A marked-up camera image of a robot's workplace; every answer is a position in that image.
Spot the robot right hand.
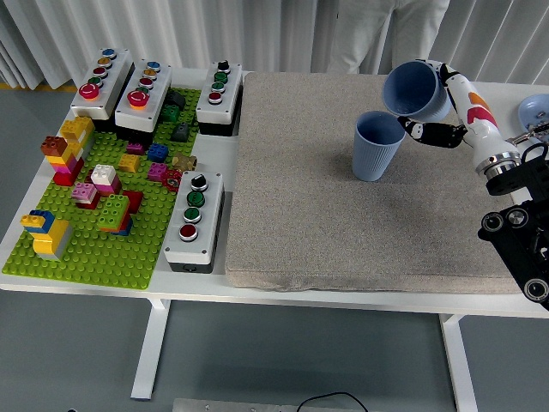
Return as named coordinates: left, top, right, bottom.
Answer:
left=396, top=58, right=514, bottom=167

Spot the blue ribbed cup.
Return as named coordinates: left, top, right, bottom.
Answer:
left=382, top=61, right=452, bottom=123
left=351, top=111, right=407, bottom=183

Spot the blue plate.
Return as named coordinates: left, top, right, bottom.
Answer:
left=517, top=94, right=549, bottom=135

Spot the person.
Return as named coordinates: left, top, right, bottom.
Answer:
left=328, top=0, right=451, bottom=75

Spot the grey-brown fabric mat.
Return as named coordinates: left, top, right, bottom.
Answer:
left=224, top=70, right=527, bottom=295

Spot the white table leg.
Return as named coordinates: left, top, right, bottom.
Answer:
left=440, top=313, right=479, bottom=412
left=130, top=299, right=172, bottom=402

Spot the four-button control box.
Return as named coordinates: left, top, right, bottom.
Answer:
left=163, top=170, right=226, bottom=275
left=195, top=59, right=244, bottom=137

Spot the brass pipe fitting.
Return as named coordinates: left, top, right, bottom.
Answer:
left=172, top=154, right=198, bottom=173

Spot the red valve handwheel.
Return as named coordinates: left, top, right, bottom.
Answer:
left=161, top=169, right=184, bottom=191

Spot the blue brick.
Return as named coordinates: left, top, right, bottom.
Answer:
left=147, top=142, right=169, bottom=163

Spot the five-button control box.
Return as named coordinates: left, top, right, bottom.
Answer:
left=69, top=46, right=135, bottom=132
left=114, top=58, right=173, bottom=145

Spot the white pleated curtain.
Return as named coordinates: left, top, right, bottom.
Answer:
left=0, top=0, right=549, bottom=92

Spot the green-topped brick stack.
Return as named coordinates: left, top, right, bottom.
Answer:
left=96, top=193, right=133, bottom=237

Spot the white pink brick stack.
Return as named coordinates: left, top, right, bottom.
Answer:
left=89, top=164, right=123, bottom=197

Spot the green studded baseplate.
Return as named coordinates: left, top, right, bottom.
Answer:
left=2, top=88, right=202, bottom=292

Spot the pink red brick stack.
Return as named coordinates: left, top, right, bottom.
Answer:
left=71, top=181, right=102, bottom=211

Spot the yellow white brick stack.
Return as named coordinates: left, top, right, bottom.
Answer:
left=59, top=116, right=96, bottom=161

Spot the brown-topped brick tower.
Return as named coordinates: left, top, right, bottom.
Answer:
left=39, top=136, right=85, bottom=187

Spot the yellow blue brick tower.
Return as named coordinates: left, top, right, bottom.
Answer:
left=20, top=209, right=75, bottom=262

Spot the black cable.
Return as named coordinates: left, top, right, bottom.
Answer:
left=298, top=391, right=368, bottom=412

